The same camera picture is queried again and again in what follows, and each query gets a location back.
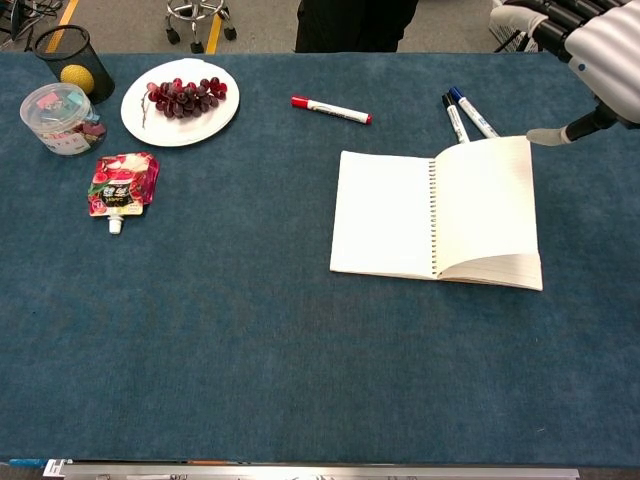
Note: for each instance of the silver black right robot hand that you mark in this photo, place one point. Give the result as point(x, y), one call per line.
point(610, 50)

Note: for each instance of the kraft spiral notebook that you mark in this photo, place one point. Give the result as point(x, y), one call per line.
point(480, 210)

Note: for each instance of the blue cap whiteboard marker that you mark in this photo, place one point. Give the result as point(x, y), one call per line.
point(475, 117)

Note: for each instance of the black cap whiteboard marker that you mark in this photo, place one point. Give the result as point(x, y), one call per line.
point(456, 122)

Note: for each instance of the person in black clothes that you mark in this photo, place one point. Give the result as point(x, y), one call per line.
point(350, 25)

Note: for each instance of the red cap whiteboard marker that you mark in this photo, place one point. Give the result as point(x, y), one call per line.
point(332, 110)

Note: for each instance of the chrome wheeled stool base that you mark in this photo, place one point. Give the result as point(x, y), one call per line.
point(195, 15)

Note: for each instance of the bunch of red grapes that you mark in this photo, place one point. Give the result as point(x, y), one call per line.
point(185, 97)

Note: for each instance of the white round plate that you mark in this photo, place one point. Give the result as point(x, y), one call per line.
point(185, 130)

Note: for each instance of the teal blue table cloth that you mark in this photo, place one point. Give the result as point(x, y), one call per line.
point(225, 325)

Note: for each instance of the red jelly drink pouch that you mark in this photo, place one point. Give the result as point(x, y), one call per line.
point(122, 187)

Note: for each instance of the black mesh pen holder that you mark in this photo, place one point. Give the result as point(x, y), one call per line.
point(97, 67)

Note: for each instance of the yellow ball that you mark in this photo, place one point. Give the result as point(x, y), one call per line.
point(77, 79)

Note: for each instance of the clear jar of binder clips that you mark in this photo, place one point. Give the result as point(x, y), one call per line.
point(60, 122)

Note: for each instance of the aluminium profile rail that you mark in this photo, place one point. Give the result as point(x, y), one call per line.
point(320, 472)

